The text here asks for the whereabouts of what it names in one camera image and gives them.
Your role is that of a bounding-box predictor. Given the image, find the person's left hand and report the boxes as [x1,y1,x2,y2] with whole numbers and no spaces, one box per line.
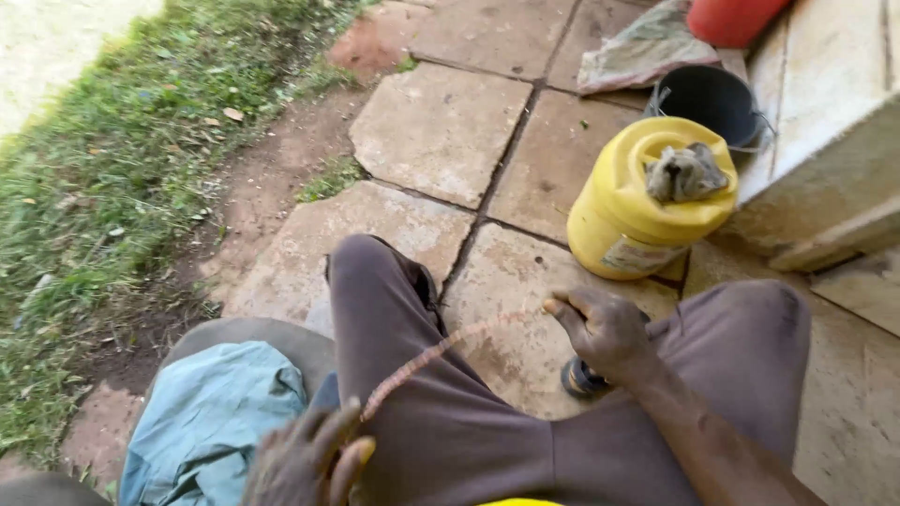
[241,397,377,506]

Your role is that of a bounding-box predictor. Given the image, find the grey rag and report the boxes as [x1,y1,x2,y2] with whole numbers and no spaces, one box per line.
[643,142,730,205]

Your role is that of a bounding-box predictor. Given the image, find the grey basin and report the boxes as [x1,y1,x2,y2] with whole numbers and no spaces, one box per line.
[160,316,338,402]

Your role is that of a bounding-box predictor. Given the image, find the concrete step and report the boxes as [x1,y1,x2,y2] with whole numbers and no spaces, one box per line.
[717,0,900,274]

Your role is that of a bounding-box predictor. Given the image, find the yellow plastic jerrycan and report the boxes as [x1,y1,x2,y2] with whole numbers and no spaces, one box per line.
[566,116,740,282]

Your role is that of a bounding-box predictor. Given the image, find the person's right hand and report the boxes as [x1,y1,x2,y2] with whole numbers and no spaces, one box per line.
[541,285,663,389]

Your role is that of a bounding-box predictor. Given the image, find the pinkish twisted string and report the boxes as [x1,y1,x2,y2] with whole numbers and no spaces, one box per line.
[360,308,551,423]

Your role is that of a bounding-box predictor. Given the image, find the red plastic container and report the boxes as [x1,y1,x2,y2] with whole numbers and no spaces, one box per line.
[685,0,795,49]

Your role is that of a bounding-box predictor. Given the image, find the person's grey trousers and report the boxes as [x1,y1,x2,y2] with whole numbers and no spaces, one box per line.
[308,234,814,506]

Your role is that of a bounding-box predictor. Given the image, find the faded dirty sack cloth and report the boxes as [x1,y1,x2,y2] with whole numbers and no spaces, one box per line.
[577,0,722,97]

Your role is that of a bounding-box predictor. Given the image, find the light blue cloth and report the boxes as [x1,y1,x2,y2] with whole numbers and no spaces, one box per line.
[118,341,310,506]

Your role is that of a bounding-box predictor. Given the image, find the grey round object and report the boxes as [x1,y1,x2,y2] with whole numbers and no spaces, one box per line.
[0,473,113,506]

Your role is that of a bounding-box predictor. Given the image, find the black plastic bucket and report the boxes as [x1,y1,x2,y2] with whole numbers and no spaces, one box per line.
[643,65,777,154]

